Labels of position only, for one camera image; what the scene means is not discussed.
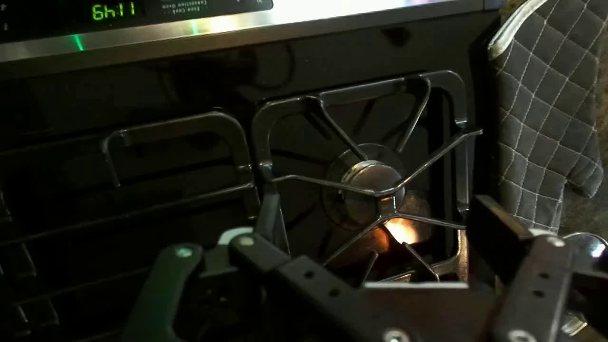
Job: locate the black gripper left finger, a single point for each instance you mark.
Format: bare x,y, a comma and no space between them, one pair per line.
247,288

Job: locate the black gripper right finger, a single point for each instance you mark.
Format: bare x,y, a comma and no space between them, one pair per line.
551,281

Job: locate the left cast iron grate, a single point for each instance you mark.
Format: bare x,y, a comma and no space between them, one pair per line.
83,218

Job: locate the cast iron grate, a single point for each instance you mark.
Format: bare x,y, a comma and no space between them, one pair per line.
83,218
370,180

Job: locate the black gas stove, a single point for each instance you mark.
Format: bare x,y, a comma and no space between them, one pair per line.
82,66

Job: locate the right cast iron grate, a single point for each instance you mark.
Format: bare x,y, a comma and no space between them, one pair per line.
370,180

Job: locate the grey checkered kitchen towel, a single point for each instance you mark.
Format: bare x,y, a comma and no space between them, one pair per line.
545,66

